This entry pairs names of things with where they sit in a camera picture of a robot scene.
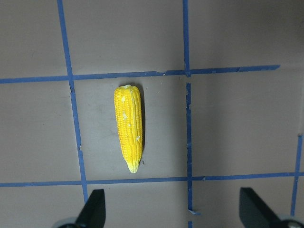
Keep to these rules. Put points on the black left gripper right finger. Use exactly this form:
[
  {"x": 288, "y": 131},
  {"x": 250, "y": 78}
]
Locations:
[{"x": 255, "y": 213}]

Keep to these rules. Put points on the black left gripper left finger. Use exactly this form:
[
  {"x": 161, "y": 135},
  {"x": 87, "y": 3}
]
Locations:
[{"x": 92, "y": 214}]

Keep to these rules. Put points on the yellow corn cob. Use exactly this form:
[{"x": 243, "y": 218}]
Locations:
[{"x": 128, "y": 113}]

